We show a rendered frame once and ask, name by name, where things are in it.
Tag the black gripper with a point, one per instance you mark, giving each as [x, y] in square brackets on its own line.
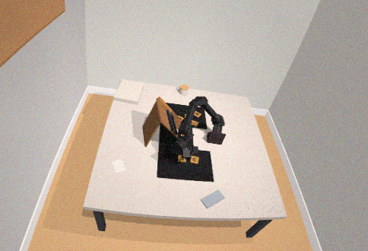
[194, 149]

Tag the cream flat block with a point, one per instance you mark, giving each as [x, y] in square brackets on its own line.
[129, 91]

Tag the white flat card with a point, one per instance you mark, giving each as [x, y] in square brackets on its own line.
[118, 166]

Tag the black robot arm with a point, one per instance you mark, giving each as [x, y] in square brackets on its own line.
[186, 126]

